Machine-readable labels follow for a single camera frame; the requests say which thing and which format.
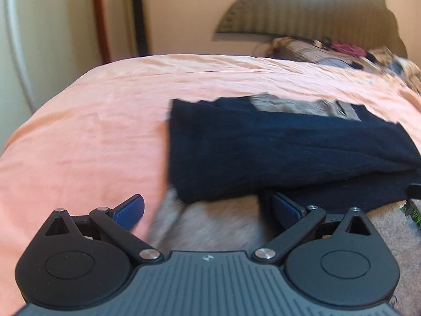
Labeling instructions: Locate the white wardrobe door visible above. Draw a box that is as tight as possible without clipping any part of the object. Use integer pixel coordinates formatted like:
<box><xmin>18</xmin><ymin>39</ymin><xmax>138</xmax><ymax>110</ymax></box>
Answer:
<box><xmin>0</xmin><ymin>0</ymin><xmax>101</xmax><ymax>154</ymax></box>

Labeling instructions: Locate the dark pole with gold edges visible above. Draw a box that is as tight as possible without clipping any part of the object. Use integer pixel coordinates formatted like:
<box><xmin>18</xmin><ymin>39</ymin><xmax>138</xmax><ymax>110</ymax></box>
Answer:
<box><xmin>122</xmin><ymin>0</ymin><xmax>149</xmax><ymax>56</ymax></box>

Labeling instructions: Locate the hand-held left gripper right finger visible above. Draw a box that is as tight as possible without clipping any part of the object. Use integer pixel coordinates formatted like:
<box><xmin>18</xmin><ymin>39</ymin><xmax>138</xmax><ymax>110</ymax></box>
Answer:
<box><xmin>253</xmin><ymin>192</ymin><xmax>374</xmax><ymax>265</ymax></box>

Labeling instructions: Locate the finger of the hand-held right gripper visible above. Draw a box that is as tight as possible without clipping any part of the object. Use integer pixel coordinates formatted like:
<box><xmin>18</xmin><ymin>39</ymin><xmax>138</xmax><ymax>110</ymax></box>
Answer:
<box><xmin>407</xmin><ymin>183</ymin><xmax>421</xmax><ymax>229</ymax></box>

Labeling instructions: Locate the pink bed blanket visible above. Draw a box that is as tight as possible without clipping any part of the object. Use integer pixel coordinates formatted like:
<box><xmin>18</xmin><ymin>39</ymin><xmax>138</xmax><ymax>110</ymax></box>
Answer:
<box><xmin>0</xmin><ymin>54</ymin><xmax>421</xmax><ymax>316</ymax></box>

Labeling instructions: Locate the pile of patterned clothes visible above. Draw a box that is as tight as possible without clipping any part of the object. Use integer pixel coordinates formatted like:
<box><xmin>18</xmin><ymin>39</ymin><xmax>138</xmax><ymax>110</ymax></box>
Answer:
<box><xmin>363</xmin><ymin>47</ymin><xmax>421</xmax><ymax>89</ymax></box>

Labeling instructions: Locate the magenta cloth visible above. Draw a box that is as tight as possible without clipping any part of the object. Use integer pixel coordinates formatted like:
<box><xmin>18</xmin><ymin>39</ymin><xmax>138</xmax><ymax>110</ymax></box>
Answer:
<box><xmin>332</xmin><ymin>40</ymin><xmax>366</xmax><ymax>57</ymax></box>

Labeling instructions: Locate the plaid cloth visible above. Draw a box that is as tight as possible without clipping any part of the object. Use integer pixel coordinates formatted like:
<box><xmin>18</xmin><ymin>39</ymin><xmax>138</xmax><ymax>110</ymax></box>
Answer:
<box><xmin>270</xmin><ymin>36</ymin><xmax>365</xmax><ymax>70</ymax></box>

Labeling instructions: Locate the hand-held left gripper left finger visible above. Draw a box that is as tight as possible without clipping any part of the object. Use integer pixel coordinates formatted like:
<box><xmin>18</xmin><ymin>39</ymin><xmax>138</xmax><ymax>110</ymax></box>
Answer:
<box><xmin>44</xmin><ymin>194</ymin><xmax>164</xmax><ymax>264</ymax></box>

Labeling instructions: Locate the brown wooden door frame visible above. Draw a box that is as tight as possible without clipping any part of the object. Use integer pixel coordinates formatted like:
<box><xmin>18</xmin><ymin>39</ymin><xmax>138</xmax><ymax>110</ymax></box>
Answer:
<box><xmin>91</xmin><ymin>0</ymin><xmax>112</xmax><ymax>64</ymax></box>

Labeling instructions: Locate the navy and grey knit garment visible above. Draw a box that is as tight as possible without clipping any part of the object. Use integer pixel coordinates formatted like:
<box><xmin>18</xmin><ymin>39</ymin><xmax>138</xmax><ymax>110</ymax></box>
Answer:
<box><xmin>149</xmin><ymin>94</ymin><xmax>421</xmax><ymax>307</ymax></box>

